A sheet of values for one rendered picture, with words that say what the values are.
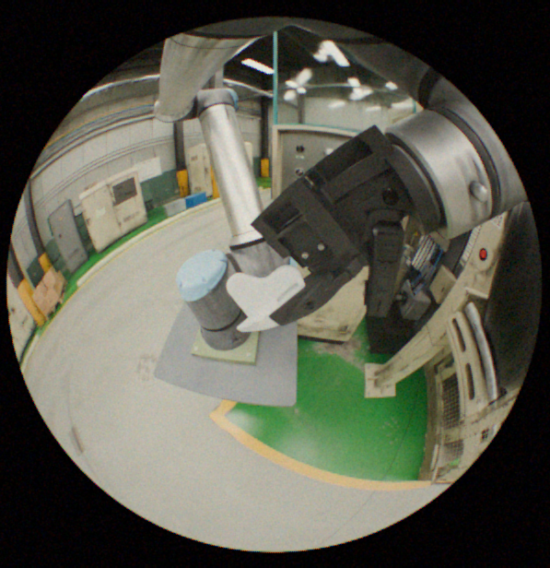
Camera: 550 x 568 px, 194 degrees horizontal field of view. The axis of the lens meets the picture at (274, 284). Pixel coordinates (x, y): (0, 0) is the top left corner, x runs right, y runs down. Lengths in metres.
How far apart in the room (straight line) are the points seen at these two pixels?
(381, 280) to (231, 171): 0.41
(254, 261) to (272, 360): 0.32
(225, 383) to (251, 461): 0.72
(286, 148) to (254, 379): 0.80
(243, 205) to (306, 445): 1.20
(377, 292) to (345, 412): 1.09
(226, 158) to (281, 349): 0.60
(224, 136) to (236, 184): 0.16
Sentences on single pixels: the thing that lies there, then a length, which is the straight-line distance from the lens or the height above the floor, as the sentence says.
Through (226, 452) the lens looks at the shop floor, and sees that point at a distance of 1.18.
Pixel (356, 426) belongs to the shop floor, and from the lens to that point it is 1.24.
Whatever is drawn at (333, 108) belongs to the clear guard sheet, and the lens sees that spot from 0.71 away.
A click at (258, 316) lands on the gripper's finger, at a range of 0.15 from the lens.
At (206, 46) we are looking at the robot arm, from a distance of 0.18.
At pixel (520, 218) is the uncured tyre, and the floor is 1.22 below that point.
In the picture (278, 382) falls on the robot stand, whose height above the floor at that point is 0.60.
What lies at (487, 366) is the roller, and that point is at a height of 0.90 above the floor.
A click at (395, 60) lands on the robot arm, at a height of 1.24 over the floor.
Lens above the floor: 1.12
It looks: 42 degrees down
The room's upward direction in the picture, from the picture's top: straight up
